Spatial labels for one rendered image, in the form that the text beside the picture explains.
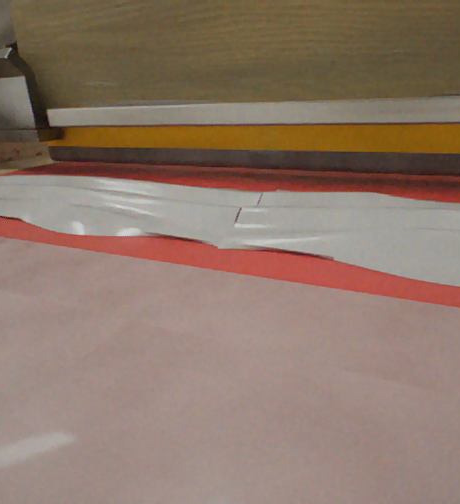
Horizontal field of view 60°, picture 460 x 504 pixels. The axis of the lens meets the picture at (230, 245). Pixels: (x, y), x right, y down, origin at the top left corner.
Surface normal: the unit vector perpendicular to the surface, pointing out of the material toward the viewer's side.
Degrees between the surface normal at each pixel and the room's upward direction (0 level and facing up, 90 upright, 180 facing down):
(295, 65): 57
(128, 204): 5
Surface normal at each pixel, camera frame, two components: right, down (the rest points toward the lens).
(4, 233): -0.04, -0.93
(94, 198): -0.33, -0.59
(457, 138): -0.41, 0.33
